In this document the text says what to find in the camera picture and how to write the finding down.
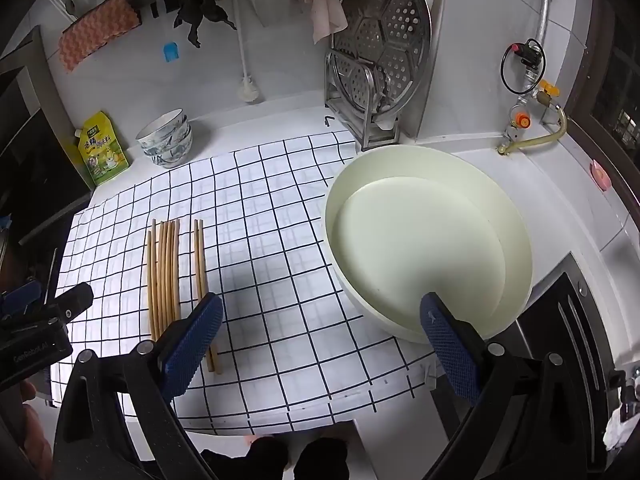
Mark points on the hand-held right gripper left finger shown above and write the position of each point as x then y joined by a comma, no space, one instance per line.
192,350

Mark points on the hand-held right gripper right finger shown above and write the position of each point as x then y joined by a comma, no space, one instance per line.
450,350

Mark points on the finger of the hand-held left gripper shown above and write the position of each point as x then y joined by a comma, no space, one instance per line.
20,297
75,300

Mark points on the white round basin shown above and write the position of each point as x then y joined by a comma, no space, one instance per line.
425,240

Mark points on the person's left hand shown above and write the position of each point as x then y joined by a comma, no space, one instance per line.
36,430

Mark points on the black appliance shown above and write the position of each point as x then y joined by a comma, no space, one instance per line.
35,160

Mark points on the yellow green refill pouch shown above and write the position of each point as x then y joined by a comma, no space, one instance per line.
102,152

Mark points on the white checked cloth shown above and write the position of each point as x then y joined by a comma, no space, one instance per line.
280,220

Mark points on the blue patterned bowl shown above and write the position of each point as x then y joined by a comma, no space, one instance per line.
160,122
172,160
183,142

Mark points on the white crumpled cloth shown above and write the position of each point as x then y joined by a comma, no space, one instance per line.
617,427

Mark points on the pink small holder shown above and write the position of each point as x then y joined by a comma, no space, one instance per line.
600,175

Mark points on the metal dish rack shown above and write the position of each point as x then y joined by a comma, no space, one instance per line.
372,130

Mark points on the orange cap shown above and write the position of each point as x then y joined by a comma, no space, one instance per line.
524,121

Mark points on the orange waffle dishcloth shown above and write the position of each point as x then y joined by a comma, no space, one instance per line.
97,30

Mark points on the black red valve device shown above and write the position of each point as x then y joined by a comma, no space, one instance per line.
527,52

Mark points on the black hanging rag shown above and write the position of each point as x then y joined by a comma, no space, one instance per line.
200,12

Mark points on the round metal steamer tray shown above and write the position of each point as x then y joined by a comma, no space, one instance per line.
390,25

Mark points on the grey metal gas pipe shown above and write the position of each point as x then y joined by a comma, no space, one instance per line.
546,15

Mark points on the pink hanging cloth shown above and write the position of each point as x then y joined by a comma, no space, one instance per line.
325,5

